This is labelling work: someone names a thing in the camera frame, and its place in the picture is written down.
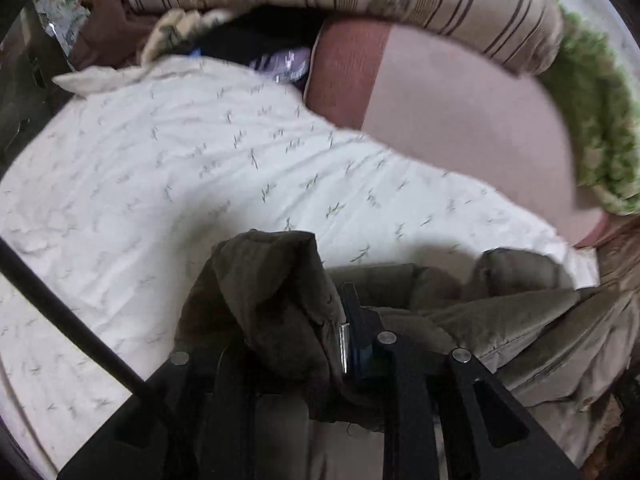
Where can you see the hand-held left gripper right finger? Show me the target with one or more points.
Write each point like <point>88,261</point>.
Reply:
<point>359,355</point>

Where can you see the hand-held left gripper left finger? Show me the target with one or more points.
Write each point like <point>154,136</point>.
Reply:
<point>235,385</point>

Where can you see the olive hooded puffer jacket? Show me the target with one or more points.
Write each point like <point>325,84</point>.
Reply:
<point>270,280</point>

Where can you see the bed with white printed sheet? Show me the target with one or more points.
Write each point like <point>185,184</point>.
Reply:
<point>175,160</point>

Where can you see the pink and brown bolster pillow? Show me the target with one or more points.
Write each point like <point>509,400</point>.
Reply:
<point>450,115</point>

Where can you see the green patterned quilt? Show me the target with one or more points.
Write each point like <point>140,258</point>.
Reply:
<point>600,125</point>

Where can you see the long striped floral cushion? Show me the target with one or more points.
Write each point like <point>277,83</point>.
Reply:
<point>375,0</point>

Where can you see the cream floral cloth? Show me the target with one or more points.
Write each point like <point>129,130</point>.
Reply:
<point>175,27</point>

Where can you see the dark brown cloth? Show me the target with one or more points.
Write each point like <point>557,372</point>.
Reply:
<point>110,25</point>

